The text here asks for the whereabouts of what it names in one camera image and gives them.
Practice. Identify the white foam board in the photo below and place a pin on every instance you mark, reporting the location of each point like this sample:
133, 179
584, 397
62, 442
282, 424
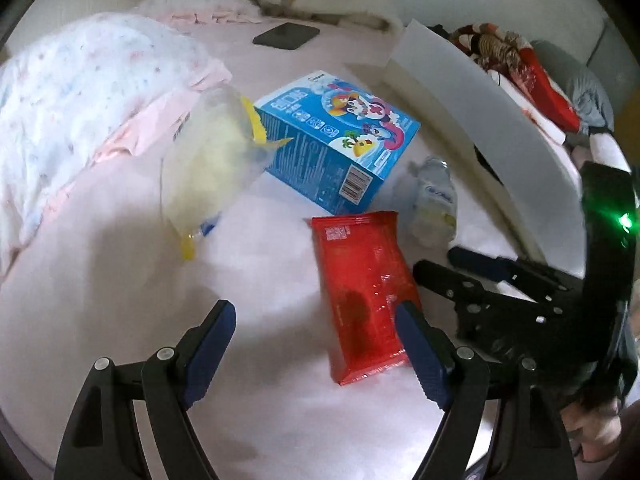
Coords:
480, 105

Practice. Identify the red snack packet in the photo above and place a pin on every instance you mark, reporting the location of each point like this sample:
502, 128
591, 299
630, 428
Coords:
365, 285

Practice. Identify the floral pillow with pink ruffle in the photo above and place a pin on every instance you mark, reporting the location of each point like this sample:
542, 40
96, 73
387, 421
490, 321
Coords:
200, 5

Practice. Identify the grey cloth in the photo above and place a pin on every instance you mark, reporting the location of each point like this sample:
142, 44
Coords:
575, 80

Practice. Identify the white floral quilt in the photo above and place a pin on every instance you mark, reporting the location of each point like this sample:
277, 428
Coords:
65, 100

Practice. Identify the yellow clear bread bag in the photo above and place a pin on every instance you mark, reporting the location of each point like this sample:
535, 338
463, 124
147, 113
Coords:
215, 160

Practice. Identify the blue cartoon print carton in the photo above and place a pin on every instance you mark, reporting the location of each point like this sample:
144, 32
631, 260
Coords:
330, 145

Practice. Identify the clear plastic bottle metal cap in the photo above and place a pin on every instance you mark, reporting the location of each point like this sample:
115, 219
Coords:
435, 200

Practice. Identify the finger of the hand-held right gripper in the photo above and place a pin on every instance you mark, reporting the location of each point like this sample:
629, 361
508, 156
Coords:
480, 300
480, 262

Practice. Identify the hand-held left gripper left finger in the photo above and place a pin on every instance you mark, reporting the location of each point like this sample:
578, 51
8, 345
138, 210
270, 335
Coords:
210, 355

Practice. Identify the person's right hand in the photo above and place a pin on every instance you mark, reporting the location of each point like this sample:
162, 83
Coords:
597, 430

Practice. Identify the colourful patterned cloth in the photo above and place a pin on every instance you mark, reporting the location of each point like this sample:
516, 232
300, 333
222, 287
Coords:
505, 60

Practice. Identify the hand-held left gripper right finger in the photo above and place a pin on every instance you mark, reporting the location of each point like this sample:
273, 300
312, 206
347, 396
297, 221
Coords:
420, 355

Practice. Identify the black smartphone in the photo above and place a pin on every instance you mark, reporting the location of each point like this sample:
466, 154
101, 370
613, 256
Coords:
286, 36

